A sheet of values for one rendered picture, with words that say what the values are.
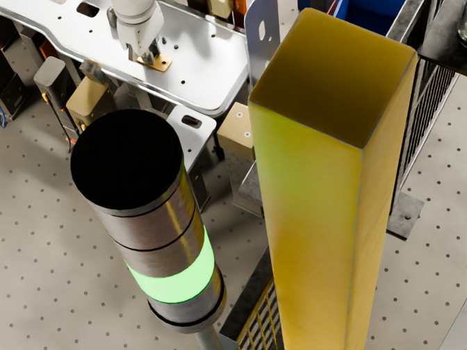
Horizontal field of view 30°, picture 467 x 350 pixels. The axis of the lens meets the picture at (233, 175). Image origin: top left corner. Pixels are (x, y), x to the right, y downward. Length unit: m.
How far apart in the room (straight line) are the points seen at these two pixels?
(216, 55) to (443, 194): 0.62
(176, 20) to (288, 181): 1.23
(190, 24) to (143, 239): 1.37
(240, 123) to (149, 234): 1.14
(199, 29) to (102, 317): 0.68
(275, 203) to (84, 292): 1.26
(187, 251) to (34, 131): 1.61
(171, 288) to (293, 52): 0.21
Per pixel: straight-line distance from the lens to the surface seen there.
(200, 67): 1.86
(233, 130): 1.71
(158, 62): 1.88
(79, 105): 1.81
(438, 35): 1.38
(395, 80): 0.65
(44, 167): 2.17
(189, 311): 0.75
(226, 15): 1.91
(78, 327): 2.00
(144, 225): 0.57
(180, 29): 1.92
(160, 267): 0.64
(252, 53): 1.62
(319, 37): 0.67
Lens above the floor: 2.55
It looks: 64 degrees down
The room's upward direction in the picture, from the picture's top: 12 degrees counter-clockwise
